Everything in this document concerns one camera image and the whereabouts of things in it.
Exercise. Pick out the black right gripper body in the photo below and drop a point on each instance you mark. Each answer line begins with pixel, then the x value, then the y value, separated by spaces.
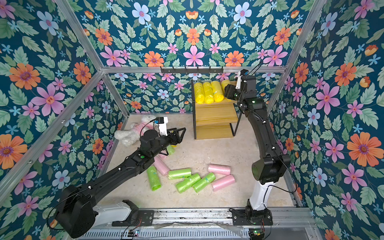
pixel 232 93

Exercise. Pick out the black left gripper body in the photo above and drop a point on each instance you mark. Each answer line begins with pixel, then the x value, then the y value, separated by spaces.
pixel 172 142

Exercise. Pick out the yellow trash bag roll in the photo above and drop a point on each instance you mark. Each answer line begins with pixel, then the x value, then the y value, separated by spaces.
pixel 217 91
pixel 224 83
pixel 208 93
pixel 199 93

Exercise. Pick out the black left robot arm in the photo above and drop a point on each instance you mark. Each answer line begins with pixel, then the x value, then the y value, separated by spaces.
pixel 76 212

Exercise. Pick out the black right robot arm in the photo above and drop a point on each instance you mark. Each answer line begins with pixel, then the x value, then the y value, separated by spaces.
pixel 273 163

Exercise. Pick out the green trash bag roll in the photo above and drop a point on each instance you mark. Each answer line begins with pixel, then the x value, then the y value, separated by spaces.
pixel 187 183
pixel 154 179
pixel 170 149
pixel 204 182
pixel 179 174

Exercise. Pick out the pink trash bag roll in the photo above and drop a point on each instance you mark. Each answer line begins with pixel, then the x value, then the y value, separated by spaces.
pixel 162 155
pixel 223 183
pixel 161 166
pixel 219 169

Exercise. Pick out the white pink plush toy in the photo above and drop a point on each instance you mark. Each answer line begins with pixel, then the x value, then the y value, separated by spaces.
pixel 130 137

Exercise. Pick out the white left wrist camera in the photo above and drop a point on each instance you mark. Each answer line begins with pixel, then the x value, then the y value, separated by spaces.
pixel 162 125

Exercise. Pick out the wooden shelf with black frame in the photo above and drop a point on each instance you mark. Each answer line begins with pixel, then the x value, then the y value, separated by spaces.
pixel 216 120

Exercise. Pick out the black wall hook rail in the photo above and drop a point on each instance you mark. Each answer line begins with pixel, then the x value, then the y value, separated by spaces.
pixel 188 70

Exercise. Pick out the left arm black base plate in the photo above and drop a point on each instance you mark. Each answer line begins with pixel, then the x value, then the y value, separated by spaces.
pixel 136 216

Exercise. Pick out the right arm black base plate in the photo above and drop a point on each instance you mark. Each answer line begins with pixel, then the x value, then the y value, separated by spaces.
pixel 249 217

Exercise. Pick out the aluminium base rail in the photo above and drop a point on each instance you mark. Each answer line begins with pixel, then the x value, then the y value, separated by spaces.
pixel 281 223

